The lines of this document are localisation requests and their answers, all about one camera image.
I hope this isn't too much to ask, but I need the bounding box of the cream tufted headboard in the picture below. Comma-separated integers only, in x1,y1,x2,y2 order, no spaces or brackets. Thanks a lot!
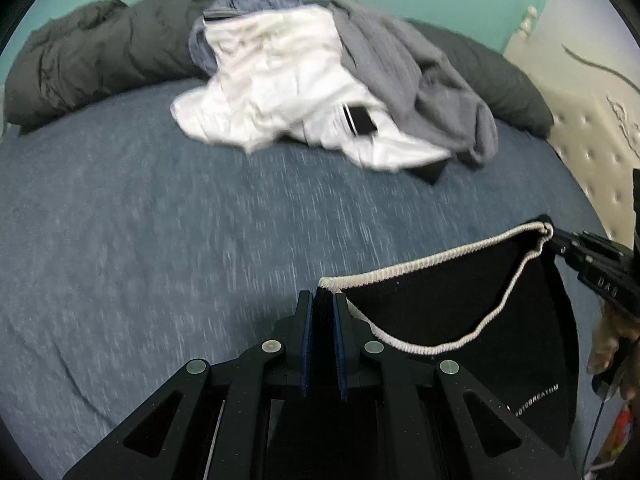
502,0,640,241

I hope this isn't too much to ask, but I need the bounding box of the thin black cable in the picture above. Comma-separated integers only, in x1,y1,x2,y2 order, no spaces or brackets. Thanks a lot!
579,385,610,480

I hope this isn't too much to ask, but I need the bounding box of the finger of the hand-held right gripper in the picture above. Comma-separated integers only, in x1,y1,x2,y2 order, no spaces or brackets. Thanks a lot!
547,227,591,273

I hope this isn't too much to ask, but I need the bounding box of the dark grey duvet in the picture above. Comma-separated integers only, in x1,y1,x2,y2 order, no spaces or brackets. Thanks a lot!
2,0,556,138

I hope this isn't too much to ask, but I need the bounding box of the person's right hand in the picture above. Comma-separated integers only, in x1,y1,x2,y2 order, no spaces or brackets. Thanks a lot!
586,305,640,401

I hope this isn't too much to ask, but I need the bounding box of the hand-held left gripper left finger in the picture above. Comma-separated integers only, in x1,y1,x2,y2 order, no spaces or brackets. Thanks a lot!
62,290,314,480

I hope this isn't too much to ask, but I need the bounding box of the grey crumpled garment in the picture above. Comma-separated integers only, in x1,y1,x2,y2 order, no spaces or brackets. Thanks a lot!
187,0,501,168

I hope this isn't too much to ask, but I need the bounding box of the white crumpled garment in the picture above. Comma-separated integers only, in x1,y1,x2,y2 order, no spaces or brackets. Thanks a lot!
170,4,453,171

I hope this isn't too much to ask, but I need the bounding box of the bed with blue sheet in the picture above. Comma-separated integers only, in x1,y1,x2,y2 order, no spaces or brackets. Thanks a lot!
0,77,616,480

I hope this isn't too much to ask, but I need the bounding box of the black shirt with white collar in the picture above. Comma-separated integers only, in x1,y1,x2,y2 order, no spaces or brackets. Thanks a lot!
320,215,581,456

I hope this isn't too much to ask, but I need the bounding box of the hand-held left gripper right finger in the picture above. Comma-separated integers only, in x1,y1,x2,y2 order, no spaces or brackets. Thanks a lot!
334,292,581,480

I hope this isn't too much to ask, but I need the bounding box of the black cloth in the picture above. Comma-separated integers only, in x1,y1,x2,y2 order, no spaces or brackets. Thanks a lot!
407,157,451,187

